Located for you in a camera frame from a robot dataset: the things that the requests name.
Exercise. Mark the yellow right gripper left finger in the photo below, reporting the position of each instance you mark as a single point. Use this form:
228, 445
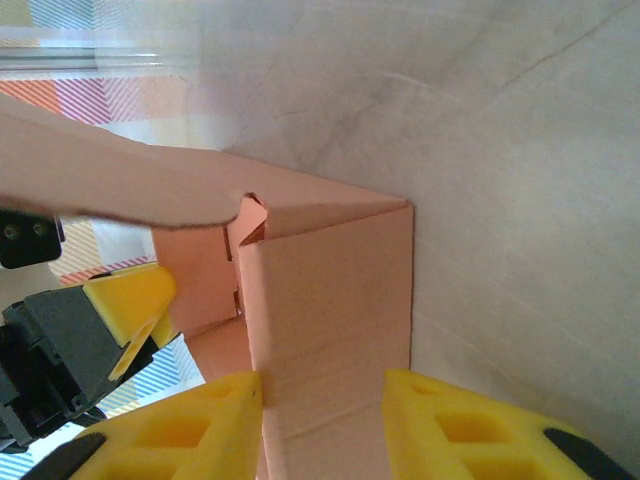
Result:
175, 435

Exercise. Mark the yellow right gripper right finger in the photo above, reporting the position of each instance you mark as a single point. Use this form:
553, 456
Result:
475, 440

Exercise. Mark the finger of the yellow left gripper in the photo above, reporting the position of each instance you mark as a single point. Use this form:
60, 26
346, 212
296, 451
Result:
27, 240
140, 300

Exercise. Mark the aluminium side rail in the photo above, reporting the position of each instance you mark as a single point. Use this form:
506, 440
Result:
75, 60

